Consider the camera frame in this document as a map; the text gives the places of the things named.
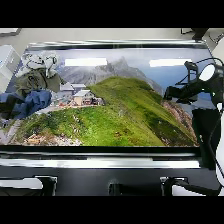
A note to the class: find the silver frame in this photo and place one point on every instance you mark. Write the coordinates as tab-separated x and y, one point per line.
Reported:
100	163

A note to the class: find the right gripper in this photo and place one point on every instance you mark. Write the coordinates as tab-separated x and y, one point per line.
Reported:
178	93

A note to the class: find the olive green garment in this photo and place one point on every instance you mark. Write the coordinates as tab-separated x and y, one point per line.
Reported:
35	82

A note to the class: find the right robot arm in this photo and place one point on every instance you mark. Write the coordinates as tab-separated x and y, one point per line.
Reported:
208	72

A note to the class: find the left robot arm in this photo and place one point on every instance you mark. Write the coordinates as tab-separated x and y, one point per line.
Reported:
45	186

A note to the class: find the blue garment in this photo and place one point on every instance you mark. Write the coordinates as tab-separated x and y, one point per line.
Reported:
35	101

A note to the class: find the grey white garment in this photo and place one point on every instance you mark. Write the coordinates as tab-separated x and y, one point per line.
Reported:
41	61

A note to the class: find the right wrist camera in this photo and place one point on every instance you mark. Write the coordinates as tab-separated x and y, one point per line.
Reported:
191	69

